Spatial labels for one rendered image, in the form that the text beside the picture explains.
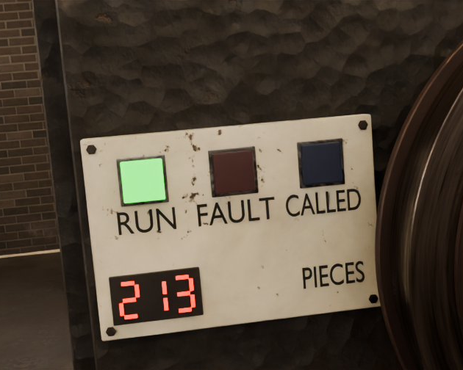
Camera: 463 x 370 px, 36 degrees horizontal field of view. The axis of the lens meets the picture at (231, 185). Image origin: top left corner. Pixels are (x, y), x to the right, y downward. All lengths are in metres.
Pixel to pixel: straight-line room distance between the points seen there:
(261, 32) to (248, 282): 0.23
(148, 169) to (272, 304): 0.17
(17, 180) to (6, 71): 0.97
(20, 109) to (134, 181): 6.05
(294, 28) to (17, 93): 6.05
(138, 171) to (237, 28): 0.16
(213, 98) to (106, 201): 0.13
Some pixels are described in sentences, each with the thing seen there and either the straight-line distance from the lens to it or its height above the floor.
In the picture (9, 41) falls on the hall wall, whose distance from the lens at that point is 6.69.
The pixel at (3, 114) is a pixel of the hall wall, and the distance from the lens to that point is 6.68.
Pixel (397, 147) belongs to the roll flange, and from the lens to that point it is 0.60.
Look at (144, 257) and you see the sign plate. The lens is 0.64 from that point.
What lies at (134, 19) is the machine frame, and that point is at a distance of 0.65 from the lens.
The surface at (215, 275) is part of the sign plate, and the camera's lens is 0.64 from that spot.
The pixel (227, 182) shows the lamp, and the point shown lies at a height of 1.19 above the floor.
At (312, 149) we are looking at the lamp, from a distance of 0.64.
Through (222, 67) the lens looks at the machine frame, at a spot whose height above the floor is 1.29.
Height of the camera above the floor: 1.27
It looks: 7 degrees down
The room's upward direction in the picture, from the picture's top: 5 degrees counter-clockwise
